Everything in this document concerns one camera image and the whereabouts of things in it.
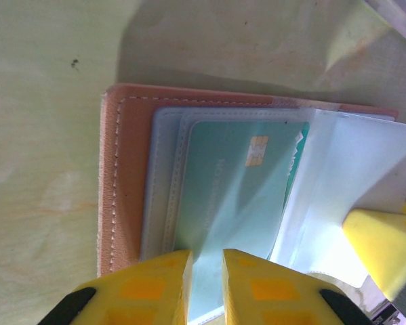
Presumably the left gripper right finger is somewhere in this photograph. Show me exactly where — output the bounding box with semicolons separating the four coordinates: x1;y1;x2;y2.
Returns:
222;248;373;325

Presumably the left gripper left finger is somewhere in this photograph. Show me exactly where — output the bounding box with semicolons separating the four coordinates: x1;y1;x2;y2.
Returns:
45;249;194;325

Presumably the green bank card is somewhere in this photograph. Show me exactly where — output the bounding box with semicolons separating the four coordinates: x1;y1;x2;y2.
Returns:
282;123;310;217

